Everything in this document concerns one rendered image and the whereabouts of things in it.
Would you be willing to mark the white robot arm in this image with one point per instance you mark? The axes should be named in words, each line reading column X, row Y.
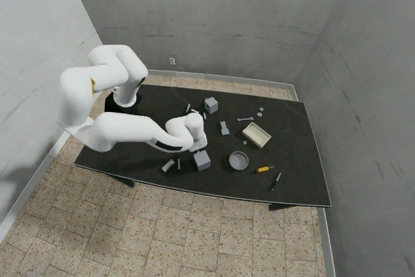
column 117, row 66

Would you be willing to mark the grey round dish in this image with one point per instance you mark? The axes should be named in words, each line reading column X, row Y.
column 238, row 160

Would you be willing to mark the cream rectangular open tray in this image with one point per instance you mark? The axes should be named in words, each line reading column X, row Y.
column 256, row 135

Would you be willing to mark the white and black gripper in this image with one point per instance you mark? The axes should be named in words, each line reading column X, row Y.
column 199, row 145

